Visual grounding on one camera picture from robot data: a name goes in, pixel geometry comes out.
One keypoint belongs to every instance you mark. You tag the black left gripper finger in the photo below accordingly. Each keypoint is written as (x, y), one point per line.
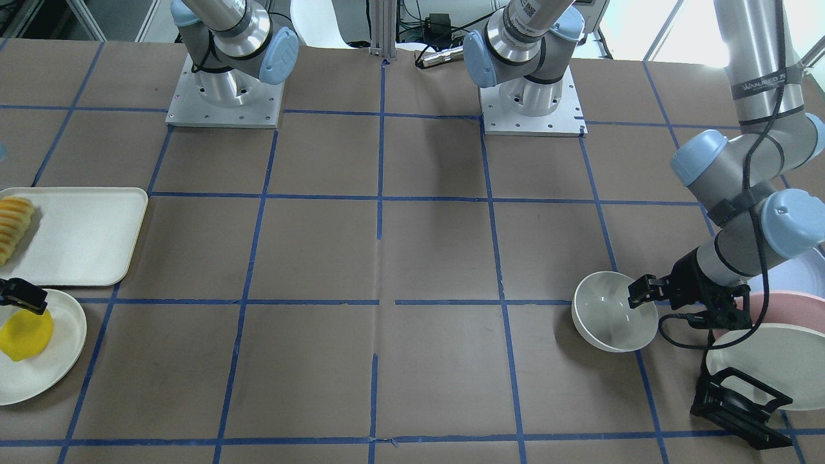
(649, 288)

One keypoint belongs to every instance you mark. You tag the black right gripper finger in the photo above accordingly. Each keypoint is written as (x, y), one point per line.
(24, 295)

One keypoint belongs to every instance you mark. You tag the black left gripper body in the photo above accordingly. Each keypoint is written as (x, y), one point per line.
(691, 272)

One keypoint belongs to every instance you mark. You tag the yellow lemon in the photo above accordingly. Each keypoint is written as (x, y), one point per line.
(26, 334)

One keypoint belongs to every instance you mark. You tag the white bowl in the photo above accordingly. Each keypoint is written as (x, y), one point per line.
(603, 317)

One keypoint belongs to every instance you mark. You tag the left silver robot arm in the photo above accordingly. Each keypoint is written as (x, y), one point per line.
(759, 226)

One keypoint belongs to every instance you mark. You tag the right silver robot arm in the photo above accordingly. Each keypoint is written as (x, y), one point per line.
(147, 163)

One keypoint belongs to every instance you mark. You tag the pink plate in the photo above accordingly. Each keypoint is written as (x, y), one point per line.
(801, 310)

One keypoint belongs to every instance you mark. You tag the cream plate in rack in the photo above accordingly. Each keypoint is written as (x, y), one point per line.
(786, 357)

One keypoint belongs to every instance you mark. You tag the blue plate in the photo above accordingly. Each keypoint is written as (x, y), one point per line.
(802, 275)

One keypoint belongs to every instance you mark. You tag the white rectangular tray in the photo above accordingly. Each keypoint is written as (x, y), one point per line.
(79, 236)

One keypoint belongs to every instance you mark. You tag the white round plate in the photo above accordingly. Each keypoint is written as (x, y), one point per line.
(22, 380)

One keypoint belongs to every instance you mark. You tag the black plate rack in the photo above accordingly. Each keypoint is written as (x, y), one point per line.
(736, 413)

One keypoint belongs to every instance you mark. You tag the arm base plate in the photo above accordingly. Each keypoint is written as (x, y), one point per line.
(224, 100)
(525, 108)

